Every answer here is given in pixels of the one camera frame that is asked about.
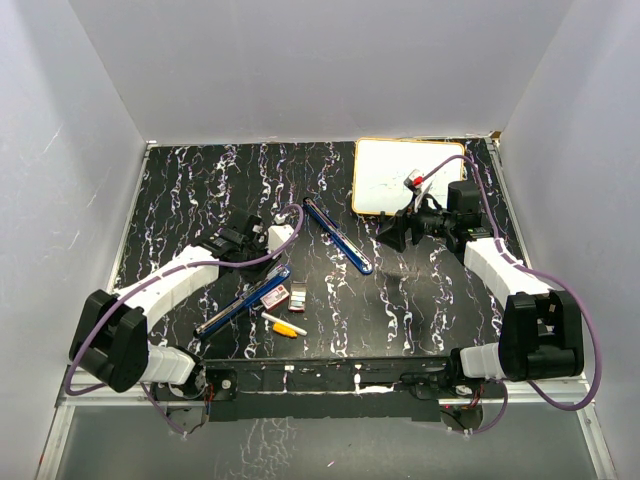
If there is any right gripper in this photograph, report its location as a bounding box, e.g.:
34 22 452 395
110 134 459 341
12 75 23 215
375 195 455 252

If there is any red white staple box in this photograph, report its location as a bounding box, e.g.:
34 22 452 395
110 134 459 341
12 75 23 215
260 285 290 310

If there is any staple tray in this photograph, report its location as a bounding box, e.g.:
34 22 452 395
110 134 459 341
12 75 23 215
288 282 307 313

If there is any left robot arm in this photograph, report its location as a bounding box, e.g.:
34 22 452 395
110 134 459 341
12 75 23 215
69 210 273 399

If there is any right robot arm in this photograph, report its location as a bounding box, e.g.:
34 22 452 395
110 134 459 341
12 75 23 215
376 176 584 397

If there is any white marker pen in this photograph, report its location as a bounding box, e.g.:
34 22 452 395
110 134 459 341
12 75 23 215
261 312 307 336

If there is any yellow marker cap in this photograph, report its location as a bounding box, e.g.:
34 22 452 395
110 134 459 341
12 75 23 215
272 323 298 338

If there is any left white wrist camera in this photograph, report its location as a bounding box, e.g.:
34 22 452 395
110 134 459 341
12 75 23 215
267 214 295 253

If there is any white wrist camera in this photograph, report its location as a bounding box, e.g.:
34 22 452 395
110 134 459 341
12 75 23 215
403 169 433 211
267 214 295 253

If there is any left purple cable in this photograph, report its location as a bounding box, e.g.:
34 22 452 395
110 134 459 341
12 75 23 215
64 203 305 439

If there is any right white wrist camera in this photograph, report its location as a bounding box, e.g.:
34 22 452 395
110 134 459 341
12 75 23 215
403 169 433 211

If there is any small whiteboard orange frame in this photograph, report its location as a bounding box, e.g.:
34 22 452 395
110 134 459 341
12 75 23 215
352 138 465 215

